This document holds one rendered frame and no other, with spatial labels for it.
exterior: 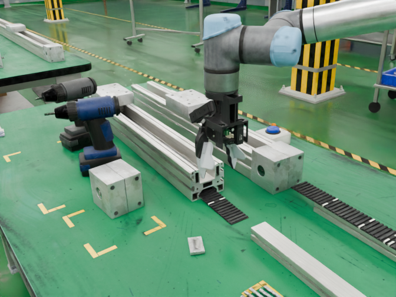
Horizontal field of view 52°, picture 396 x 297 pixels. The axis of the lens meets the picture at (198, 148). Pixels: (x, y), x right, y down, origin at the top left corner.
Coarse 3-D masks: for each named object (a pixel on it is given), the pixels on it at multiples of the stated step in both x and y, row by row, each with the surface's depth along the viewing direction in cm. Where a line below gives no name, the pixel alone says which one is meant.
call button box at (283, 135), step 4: (264, 128) 130; (280, 128) 129; (256, 132) 128; (260, 132) 127; (264, 132) 127; (268, 132) 126; (280, 132) 127; (284, 132) 127; (288, 132) 126; (264, 136) 125; (268, 136) 124; (272, 136) 124; (276, 136) 124; (280, 136) 124; (284, 136) 125; (288, 136) 126; (272, 140) 123; (276, 140) 124; (280, 140) 125; (284, 140) 125; (288, 140) 126
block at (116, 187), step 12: (96, 168) 101; (108, 168) 101; (120, 168) 101; (132, 168) 100; (96, 180) 98; (108, 180) 95; (120, 180) 95; (132, 180) 97; (96, 192) 101; (108, 192) 94; (120, 192) 96; (132, 192) 98; (108, 204) 96; (120, 204) 97; (132, 204) 100
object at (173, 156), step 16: (128, 112) 147; (144, 112) 140; (112, 128) 144; (128, 128) 130; (144, 128) 134; (160, 128) 126; (128, 144) 133; (144, 144) 121; (160, 144) 115; (176, 144) 119; (192, 144) 114; (144, 160) 124; (160, 160) 114; (176, 160) 106; (192, 160) 113; (176, 176) 107; (192, 176) 102; (208, 176) 106; (192, 192) 102
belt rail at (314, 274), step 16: (256, 240) 87; (272, 240) 84; (288, 240) 83; (272, 256) 83; (288, 256) 79; (304, 256) 79; (304, 272) 76; (320, 272) 75; (320, 288) 74; (336, 288) 71; (352, 288) 71
